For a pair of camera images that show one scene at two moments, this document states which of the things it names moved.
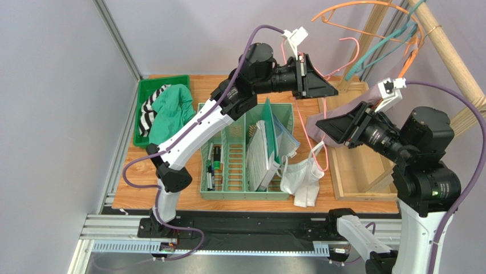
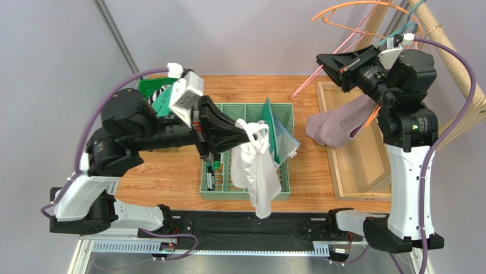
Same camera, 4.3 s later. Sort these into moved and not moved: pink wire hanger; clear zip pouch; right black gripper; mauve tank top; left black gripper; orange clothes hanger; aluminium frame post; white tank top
Moved: left black gripper; pink wire hanger; white tank top; right black gripper
Not moved: orange clothes hanger; clear zip pouch; mauve tank top; aluminium frame post
